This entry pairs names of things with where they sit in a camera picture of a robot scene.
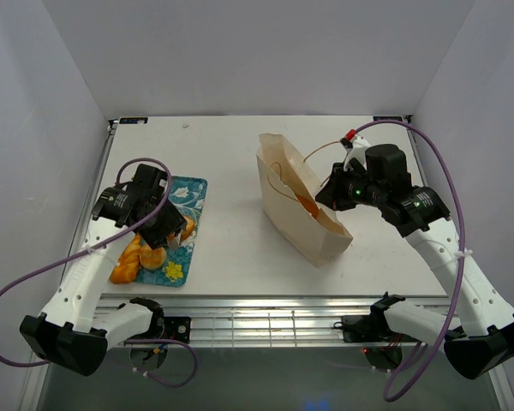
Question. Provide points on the metal serving tongs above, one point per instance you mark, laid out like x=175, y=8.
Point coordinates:
x=175, y=242

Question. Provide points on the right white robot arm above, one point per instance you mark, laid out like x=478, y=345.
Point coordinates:
x=482, y=335

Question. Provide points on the teal patterned tray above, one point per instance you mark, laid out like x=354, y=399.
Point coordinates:
x=188, y=195

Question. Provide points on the left blue table label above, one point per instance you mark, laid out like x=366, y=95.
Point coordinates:
x=133, y=120

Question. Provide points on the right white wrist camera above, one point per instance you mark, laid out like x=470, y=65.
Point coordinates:
x=355, y=147

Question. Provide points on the aluminium frame rail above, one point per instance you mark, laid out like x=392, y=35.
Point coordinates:
x=303, y=322

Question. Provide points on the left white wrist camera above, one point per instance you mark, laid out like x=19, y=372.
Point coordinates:
x=162, y=184

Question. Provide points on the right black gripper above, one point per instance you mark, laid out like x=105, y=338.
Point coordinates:
x=331, y=195

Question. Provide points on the small round scored roll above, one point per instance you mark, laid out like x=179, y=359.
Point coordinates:
x=152, y=259

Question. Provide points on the right blue table label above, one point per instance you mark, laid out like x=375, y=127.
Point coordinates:
x=388, y=118

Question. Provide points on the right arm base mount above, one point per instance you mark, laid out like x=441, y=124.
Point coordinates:
x=360, y=327

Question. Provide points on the brown paper bag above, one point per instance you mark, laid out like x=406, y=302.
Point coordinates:
x=288, y=186

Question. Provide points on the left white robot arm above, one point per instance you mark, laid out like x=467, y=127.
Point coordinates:
x=67, y=332

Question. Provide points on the blue table label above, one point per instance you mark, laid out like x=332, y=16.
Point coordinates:
x=133, y=120
x=388, y=118

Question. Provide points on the long braided orange bread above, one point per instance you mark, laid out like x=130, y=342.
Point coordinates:
x=128, y=264

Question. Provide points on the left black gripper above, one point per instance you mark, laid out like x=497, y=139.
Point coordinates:
x=174, y=219

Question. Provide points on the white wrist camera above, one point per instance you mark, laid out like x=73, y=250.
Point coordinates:
x=355, y=147
x=162, y=184

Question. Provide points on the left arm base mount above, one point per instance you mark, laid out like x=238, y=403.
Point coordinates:
x=171, y=328

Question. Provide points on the round orange sugared bun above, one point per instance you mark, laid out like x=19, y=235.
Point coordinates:
x=309, y=205

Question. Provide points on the oval split bread loaf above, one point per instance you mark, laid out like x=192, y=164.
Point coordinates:
x=186, y=232

